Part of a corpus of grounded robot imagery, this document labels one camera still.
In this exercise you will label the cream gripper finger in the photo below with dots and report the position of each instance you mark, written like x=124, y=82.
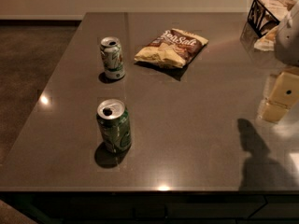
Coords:
x=281, y=93

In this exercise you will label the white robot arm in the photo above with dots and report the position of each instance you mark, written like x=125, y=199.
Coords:
x=287, y=41

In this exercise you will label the white and green soda can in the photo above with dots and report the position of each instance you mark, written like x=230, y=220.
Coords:
x=111, y=54

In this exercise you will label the sea salt chips bag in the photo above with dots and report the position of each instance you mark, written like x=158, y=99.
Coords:
x=174, y=48

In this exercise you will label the black wire napkin holder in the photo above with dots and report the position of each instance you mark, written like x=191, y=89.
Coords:
x=264, y=15

